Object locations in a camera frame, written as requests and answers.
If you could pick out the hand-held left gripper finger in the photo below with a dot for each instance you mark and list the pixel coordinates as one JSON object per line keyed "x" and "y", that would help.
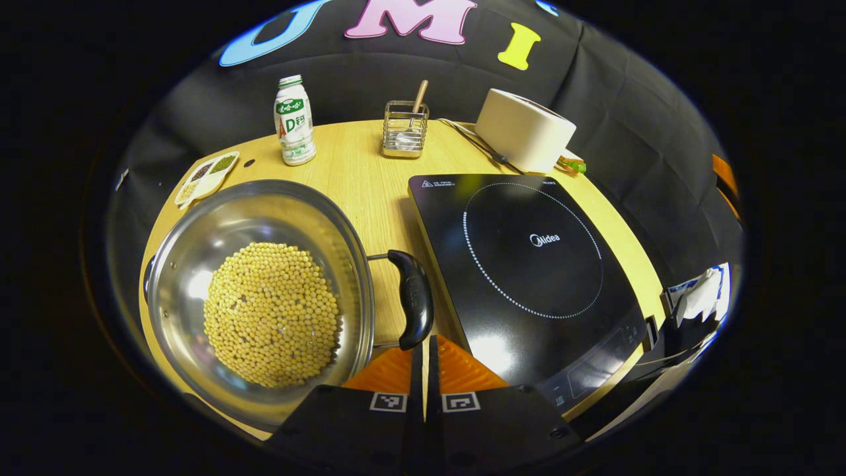
{"x": 418, "y": 390}
{"x": 431, "y": 390}

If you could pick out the white divided bean dish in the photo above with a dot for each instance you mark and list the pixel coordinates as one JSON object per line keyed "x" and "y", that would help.
{"x": 205, "y": 182}

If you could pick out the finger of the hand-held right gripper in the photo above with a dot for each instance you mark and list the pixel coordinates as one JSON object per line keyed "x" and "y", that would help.
{"x": 724, "y": 178}

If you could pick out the white toaster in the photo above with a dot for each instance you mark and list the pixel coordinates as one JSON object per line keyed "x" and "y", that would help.
{"x": 522, "y": 132}

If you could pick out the white drink bottle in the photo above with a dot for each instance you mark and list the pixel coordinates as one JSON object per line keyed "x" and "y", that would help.
{"x": 294, "y": 125}

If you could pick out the pile of soybeans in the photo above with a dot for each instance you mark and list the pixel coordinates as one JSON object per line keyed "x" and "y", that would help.
{"x": 271, "y": 317}

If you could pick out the toy sandwich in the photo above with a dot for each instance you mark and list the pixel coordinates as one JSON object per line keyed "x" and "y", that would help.
{"x": 572, "y": 165}

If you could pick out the black induction cooktop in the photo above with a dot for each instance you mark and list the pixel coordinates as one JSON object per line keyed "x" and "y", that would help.
{"x": 529, "y": 297}

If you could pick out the white and blue bag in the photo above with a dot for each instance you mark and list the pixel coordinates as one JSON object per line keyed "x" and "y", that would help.
{"x": 700, "y": 294}

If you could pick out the black backdrop cloth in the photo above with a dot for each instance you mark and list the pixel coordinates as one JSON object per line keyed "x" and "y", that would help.
{"x": 628, "y": 119}

